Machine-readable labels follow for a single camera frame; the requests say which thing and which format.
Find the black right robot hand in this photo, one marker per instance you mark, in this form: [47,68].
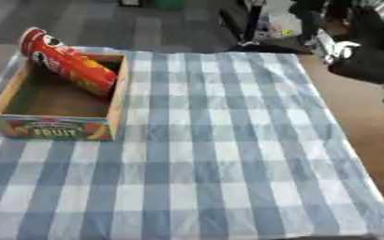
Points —
[364,65]

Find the cardboard box with printed front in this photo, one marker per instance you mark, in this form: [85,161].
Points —
[58,100]

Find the white plastic bag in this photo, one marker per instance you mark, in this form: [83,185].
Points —
[282,25]

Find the red cylindrical snack can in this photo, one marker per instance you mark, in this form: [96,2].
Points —
[69,64]

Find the black tripod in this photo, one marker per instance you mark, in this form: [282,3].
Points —
[251,22]

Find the green bin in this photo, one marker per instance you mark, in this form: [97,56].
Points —
[167,3]

